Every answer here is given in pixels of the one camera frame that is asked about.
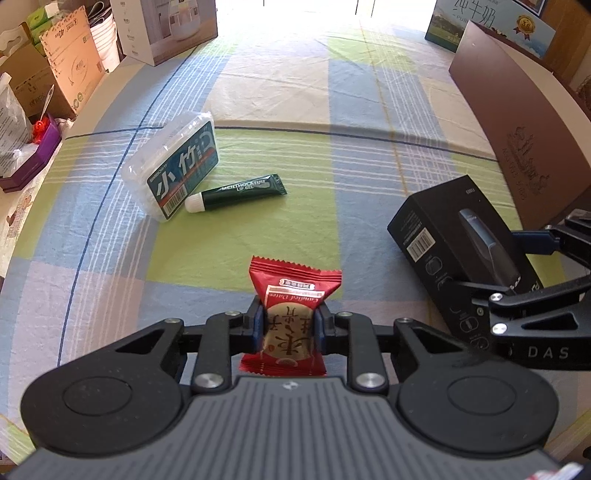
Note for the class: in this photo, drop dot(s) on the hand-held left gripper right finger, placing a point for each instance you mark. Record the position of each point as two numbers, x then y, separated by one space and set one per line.
321 327

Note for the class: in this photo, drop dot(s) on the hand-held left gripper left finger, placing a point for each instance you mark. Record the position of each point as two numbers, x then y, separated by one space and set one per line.
257 325

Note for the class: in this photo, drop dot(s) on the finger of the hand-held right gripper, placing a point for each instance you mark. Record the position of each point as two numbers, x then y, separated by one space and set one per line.
482 293
531 241

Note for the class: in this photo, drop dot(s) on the red candy packet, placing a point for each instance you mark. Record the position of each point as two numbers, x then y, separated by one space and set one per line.
288 295

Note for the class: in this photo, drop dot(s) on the black shaver box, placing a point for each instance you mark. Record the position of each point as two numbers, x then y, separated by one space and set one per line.
443 230

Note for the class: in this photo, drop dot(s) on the large brown cardboard box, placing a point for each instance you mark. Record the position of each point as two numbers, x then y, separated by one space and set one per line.
508 106

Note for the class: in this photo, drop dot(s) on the checked cloth desktop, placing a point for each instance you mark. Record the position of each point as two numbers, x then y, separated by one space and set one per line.
323 138

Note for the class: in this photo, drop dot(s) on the green lip gel tube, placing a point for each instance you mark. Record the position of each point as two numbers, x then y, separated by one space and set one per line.
244 187

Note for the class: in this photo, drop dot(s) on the clear box with teal label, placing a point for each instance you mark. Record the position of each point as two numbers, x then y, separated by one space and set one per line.
171 161

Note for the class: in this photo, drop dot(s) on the blue printed carton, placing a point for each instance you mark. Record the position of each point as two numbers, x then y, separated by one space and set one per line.
485 18

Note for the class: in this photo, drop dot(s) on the purple box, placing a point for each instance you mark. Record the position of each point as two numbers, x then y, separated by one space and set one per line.
37 157

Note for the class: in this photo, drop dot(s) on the small red ornament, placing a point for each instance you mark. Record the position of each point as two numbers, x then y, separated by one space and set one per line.
40 127

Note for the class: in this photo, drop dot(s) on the grey humidifier box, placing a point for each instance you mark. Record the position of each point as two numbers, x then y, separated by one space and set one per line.
152 37

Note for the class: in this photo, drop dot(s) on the metal spoon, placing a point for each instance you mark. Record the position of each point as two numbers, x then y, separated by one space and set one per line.
47 99

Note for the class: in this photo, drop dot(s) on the clear printed plastic bag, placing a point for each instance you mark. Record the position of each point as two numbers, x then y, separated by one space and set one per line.
11 124

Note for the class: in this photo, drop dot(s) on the stack of white paper cups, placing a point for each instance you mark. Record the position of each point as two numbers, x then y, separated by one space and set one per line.
106 46

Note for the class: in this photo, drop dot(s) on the green small box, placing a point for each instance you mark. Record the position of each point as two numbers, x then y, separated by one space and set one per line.
39 21

